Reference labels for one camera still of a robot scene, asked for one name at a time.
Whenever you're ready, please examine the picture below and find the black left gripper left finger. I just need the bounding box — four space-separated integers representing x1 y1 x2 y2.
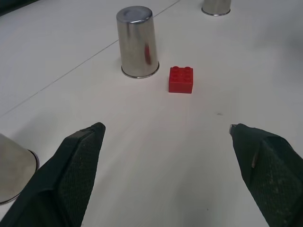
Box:
0 122 106 227

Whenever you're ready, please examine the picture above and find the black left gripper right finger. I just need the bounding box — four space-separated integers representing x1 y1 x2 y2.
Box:
228 123 303 227

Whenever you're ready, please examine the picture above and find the steel cup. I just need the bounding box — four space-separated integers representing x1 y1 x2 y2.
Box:
201 0 232 17
0 133 40 205
116 6 160 79

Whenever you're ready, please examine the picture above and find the red toy building brick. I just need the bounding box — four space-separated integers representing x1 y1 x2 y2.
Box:
168 66 194 94

